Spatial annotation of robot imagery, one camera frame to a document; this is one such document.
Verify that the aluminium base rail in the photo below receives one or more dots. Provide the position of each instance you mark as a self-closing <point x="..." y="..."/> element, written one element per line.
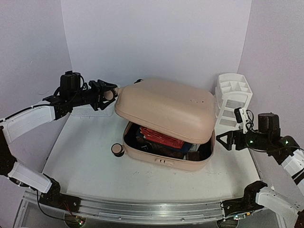
<point x="147" y="213"/>

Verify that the white desktop drawer organizer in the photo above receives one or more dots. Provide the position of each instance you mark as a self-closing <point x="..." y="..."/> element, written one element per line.
<point x="232" y="91"/>

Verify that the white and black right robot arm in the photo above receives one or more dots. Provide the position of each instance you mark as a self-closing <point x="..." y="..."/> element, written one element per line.
<point x="284" y="150"/>

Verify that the pink hard-shell suitcase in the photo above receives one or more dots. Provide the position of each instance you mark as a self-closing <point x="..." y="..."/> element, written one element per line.
<point x="175" y="109"/>

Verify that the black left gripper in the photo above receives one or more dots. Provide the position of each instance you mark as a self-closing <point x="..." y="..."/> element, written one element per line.
<point x="103" y="85"/>

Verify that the white perforated plastic basket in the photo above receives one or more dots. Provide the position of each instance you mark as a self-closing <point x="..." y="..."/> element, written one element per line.
<point x="88" y="111"/>

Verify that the dark blue folded garment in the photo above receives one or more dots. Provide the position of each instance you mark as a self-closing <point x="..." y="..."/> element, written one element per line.
<point x="140" y="136"/>

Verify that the dark brown pouch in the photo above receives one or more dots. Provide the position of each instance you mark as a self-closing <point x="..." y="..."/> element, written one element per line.
<point x="172" y="152"/>

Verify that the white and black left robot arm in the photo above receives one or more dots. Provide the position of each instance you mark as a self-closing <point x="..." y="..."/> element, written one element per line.
<point x="17" y="127"/>

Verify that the red patterned cloth item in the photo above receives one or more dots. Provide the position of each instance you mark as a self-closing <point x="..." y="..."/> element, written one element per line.
<point x="161" y="138"/>

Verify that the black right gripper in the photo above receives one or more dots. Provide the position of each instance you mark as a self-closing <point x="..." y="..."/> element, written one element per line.
<point x="236" y="140"/>

